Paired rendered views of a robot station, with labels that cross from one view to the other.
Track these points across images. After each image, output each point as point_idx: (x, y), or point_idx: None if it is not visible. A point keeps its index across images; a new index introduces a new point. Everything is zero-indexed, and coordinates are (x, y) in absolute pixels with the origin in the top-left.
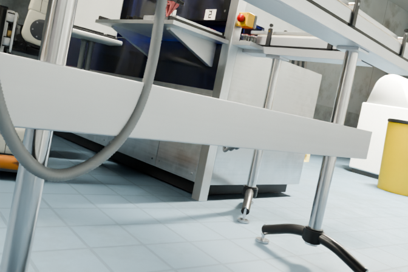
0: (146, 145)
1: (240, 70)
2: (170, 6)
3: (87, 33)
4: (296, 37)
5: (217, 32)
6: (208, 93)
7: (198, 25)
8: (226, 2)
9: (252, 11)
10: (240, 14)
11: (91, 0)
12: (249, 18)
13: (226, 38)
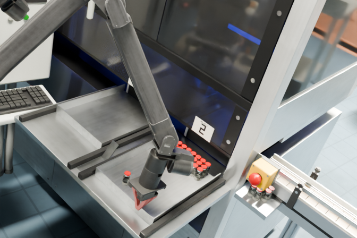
0: (104, 226)
1: (240, 204)
2: (143, 204)
3: (4, 120)
4: (335, 200)
5: (214, 178)
6: (193, 232)
7: (186, 197)
8: (232, 130)
9: (271, 136)
10: (255, 178)
11: (1, 36)
12: (268, 181)
13: (226, 183)
